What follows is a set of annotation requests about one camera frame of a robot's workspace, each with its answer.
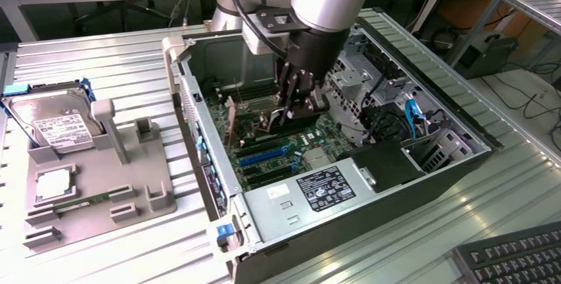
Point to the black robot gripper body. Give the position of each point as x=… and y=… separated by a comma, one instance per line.
x=317, y=52

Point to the graphics card with metal bracket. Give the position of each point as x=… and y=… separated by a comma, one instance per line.
x=258, y=126

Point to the CPU socket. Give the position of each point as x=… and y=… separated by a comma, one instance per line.
x=252, y=108

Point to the metal disk bay cage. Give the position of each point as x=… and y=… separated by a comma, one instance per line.
x=350, y=80

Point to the green motherboard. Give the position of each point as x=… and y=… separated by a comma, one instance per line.
x=306, y=146

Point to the black installed RAM stick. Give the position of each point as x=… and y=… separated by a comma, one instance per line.
x=258, y=140

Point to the silver chipset heatsink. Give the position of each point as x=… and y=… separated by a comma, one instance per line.
x=318, y=159

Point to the blue expansion slot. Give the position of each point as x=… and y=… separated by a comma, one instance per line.
x=262, y=155

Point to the black plastic fan shroud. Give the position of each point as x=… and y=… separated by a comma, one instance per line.
x=385, y=165

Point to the grey power supply unit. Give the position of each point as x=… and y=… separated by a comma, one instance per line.
x=306, y=198

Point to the open black PC case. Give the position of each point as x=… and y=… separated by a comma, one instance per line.
x=350, y=218

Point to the black box device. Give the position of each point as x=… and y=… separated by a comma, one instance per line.
x=488, y=55

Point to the blue case latch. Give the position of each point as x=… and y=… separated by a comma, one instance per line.
x=224, y=230

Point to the grey plastic parts rack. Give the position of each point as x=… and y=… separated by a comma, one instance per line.
x=100, y=185

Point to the silver hard disk drive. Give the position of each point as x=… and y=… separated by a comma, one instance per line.
x=52, y=123

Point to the green RAM stick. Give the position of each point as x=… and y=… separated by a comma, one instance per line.
x=83, y=202

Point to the silver CPU chip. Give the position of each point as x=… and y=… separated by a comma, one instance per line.
x=53, y=184

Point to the blue plastic disk caddy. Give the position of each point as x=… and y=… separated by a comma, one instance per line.
x=16, y=90

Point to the black keyboard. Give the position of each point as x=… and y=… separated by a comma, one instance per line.
x=517, y=257

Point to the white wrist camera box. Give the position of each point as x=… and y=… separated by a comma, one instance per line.
x=262, y=42

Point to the aluminium slat table frame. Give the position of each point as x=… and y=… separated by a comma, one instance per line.
x=530, y=4

